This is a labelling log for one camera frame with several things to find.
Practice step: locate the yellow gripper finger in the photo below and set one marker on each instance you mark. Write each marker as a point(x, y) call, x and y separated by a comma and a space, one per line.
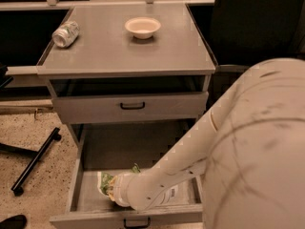
point(110, 189)

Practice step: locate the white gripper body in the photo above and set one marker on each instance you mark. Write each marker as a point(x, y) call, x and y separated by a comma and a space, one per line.
point(120, 188)

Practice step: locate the green jalapeno chip bag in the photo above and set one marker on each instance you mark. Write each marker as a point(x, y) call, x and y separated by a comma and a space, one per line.
point(105, 182)

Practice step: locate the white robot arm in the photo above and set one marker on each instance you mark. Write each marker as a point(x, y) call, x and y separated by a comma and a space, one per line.
point(250, 149)

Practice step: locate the open grey middle drawer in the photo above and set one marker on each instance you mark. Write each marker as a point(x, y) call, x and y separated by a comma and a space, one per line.
point(114, 149)

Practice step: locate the closed grey top drawer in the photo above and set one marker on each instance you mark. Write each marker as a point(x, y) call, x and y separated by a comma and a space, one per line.
point(129, 107)

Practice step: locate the grey drawer cabinet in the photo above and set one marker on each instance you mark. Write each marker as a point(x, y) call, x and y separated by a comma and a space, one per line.
point(106, 59)

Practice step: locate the black stand leg with casters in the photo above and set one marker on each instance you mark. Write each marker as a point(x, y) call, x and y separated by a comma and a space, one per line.
point(17, 187)

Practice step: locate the black shoe tip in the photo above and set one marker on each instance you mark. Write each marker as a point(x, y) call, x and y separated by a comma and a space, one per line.
point(15, 222)

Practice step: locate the silver green soda can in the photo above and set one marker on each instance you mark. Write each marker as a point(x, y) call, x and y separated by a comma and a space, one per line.
point(66, 34)

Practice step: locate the black office chair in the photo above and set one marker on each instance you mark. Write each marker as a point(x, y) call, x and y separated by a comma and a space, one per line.
point(246, 32)

